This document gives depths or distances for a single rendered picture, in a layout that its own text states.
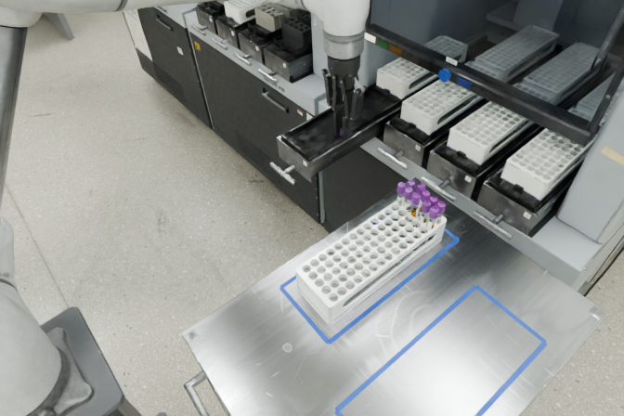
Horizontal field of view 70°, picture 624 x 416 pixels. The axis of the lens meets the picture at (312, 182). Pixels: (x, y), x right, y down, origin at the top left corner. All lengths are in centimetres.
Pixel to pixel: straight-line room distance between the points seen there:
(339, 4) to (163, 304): 136
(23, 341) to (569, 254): 105
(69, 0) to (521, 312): 84
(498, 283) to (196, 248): 139
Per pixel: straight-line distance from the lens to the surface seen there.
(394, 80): 129
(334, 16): 95
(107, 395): 100
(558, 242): 114
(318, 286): 80
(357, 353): 80
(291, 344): 81
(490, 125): 117
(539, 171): 109
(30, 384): 93
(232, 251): 197
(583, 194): 110
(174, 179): 234
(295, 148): 113
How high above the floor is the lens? 156
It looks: 45 degrees down
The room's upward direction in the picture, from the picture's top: 3 degrees counter-clockwise
